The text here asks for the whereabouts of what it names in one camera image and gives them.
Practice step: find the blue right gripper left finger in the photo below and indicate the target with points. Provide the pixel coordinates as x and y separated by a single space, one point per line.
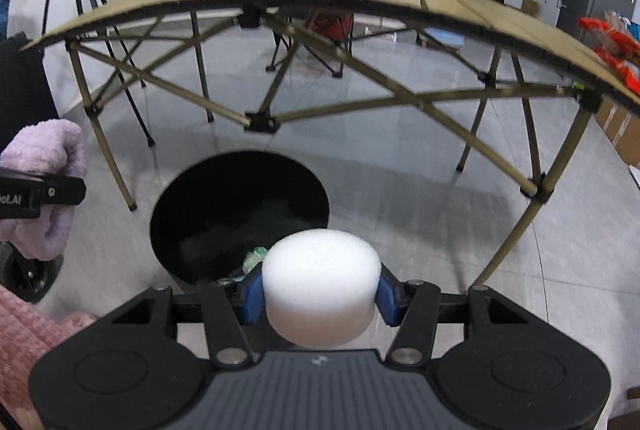
249 298

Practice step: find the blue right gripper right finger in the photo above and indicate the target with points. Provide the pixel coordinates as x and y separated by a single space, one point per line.
388 297

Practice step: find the iridescent plastic bag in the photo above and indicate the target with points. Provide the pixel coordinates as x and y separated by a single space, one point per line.
253 258

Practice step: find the lilac fluffy towel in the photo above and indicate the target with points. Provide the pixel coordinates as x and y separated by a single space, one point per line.
52 146

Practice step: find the white round sponge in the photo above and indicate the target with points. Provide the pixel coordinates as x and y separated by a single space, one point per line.
320 287

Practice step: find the black round trash bin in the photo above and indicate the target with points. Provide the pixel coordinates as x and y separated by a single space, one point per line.
219 210

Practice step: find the pink fuzzy sleeve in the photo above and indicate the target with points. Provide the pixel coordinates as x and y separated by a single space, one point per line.
26 335

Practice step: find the tan folding slat table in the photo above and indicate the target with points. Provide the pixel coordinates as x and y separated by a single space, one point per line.
506 29

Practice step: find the black folding chair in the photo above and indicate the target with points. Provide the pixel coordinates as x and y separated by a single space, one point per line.
336 27

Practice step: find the cardboard box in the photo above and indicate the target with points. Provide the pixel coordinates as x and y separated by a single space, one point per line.
622 129

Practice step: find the red snack bag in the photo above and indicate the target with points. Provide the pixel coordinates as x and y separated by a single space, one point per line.
616 48

